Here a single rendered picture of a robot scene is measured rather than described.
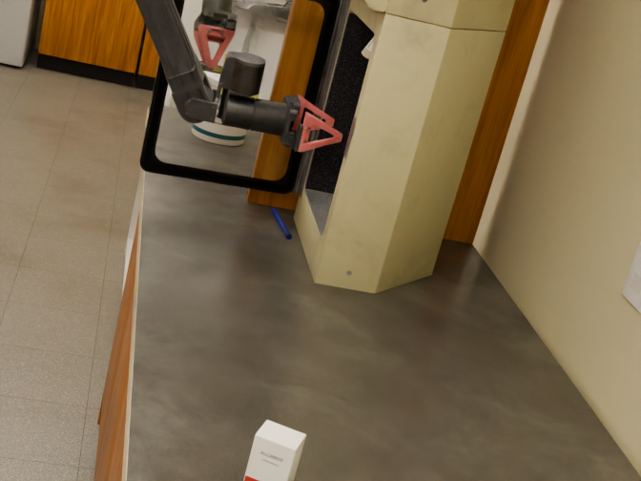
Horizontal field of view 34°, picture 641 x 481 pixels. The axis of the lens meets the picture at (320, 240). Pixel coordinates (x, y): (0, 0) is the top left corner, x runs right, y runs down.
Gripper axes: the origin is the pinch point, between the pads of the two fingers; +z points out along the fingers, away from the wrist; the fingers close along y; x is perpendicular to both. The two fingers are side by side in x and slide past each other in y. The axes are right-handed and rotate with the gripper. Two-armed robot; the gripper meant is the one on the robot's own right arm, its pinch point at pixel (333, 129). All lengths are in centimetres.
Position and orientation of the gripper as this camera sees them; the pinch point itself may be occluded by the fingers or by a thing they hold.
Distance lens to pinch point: 187.2
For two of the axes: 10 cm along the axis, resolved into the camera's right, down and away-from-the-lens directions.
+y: -1.3, -3.7, 9.2
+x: -2.3, 9.1, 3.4
